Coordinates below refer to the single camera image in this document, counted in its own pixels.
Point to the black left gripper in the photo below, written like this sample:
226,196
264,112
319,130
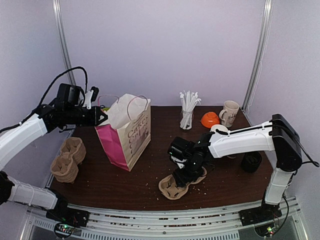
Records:
94,121

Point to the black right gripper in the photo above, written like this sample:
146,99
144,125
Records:
182,177

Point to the white pink paper bag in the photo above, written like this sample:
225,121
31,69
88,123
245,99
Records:
127,132

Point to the stack of brown paper cups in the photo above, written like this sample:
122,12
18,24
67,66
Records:
219,127

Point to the single pulp cup carrier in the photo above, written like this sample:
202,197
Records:
174,187

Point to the stack of black cup lids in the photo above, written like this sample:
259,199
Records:
251,161

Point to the stack of pulp cup carriers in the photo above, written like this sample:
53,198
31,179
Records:
65,166

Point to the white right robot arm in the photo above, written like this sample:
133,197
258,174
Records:
275,135

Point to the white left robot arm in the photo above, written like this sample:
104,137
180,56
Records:
13,142

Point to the orange plastic bowl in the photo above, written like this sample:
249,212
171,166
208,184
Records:
210,119

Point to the white ceramic mug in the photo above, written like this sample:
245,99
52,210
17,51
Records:
229,112

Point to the glass jar of straws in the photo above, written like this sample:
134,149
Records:
189,100

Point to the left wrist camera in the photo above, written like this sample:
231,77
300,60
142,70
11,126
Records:
90,97

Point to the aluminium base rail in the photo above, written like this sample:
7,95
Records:
216,223

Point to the aluminium frame post left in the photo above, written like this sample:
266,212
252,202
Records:
61,33

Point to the aluminium frame post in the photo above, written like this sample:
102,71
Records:
257,63
61,33

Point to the aluminium frame post right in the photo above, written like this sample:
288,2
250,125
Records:
257,63

